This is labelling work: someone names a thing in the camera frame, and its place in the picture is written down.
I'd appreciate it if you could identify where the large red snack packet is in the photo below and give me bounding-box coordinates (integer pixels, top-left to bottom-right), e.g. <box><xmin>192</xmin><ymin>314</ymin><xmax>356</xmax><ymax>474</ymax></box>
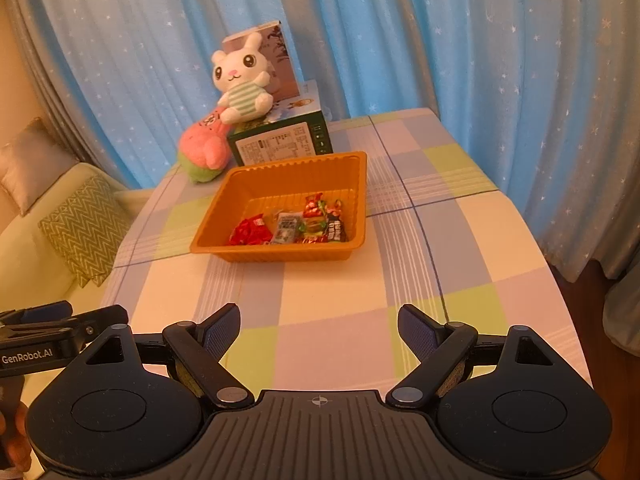
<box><xmin>228</xmin><ymin>214</ymin><xmax>272</xmax><ymax>246</ymax></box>

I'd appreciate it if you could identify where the clear dark snack packet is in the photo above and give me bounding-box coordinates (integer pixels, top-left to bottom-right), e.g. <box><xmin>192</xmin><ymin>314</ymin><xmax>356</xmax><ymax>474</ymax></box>
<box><xmin>271</xmin><ymin>211</ymin><xmax>303</xmax><ymax>245</ymax></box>

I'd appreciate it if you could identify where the green long snack packet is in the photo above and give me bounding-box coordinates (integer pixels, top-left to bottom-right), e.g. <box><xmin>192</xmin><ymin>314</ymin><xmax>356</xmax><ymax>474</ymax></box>
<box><xmin>326</xmin><ymin>214</ymin><xmax>347</xmax><ymax>243</ymax></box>

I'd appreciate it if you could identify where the brown red candy wrapper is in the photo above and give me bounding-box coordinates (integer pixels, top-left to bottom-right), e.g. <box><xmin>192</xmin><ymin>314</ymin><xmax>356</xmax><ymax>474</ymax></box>
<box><xmin>326</xmin><ymin>200</ymin><xmax>343</xmax><ymax>219</ymax></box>

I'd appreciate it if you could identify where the red gold candy packet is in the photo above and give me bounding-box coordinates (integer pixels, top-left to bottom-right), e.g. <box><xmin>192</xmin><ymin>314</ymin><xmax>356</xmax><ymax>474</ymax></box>
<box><xmin>296</xmin><ymin>232</ymin><xmax>328</xmax><ymax>244</ymax></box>

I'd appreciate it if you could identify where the green topped clear candy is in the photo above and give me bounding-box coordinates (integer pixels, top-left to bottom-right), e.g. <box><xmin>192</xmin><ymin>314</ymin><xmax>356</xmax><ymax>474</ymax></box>
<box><xmin>300</xmin><ymin>217</ymin><xmax>326</xmax><ymax>236</ymax></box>

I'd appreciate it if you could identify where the left hand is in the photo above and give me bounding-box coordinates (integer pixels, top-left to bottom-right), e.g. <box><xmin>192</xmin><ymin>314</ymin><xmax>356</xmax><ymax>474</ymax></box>
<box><xmin>2</xmin><ymin>402</ymin><xmax>32</xmax><ymax>474</ymax></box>

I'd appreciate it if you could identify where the light green sofa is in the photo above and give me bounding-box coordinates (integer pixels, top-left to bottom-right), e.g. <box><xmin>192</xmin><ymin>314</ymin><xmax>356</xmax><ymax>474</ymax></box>
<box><xmin>1</xmin><ymin>162</ymin><xmax>152</xmax><ymax>313</ymax></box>

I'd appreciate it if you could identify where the green chevron cushion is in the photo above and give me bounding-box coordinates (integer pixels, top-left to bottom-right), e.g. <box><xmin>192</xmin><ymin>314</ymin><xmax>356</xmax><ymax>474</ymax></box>
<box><xmin>38</xmin><ymin>176</ymin><xmax>131</xmax><ymax>287</ymax></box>

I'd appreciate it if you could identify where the grey cushion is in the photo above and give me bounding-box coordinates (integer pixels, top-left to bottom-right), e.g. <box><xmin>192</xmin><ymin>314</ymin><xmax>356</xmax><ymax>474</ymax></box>
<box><xmin>1</xmin><ymin>118</ymin><xmax>78</xmax><ymax>216</ymax></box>

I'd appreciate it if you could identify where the orange plastic tray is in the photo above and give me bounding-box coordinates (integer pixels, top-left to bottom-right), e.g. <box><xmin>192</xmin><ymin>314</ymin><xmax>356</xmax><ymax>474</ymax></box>
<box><xmin>190</xmin><ymin>151</ymin><xmax>367</xmax><ymax>262</ymax></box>

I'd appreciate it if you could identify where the pink starfish plush toy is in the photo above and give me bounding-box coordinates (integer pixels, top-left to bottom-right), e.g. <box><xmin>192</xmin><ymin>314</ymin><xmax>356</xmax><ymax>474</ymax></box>
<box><xmin>177</xmin><ymin>106</ymin><xmax>231</xmax><ymax>183</ymax></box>

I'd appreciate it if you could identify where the green printed box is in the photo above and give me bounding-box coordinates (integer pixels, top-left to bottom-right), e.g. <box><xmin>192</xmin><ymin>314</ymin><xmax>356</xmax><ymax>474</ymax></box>
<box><xmin>228</xmin><ymin>80</ymin><xmax>333</xmax><ymax>166</ymax></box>

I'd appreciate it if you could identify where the white bunny plush toy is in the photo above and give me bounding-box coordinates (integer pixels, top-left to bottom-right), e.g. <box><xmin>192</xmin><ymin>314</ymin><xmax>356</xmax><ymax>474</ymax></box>
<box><xmin>212</xmin><ymin>32</ymin><xmax>273</xmax><ymax>125</ymax></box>

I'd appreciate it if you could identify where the blue star curtain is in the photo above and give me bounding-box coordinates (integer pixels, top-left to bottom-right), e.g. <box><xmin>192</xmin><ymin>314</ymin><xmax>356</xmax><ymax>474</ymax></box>
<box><xmin>6</xmin><ymin>0</ymin><xmax>639</xmax><ymax>352</ymax></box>

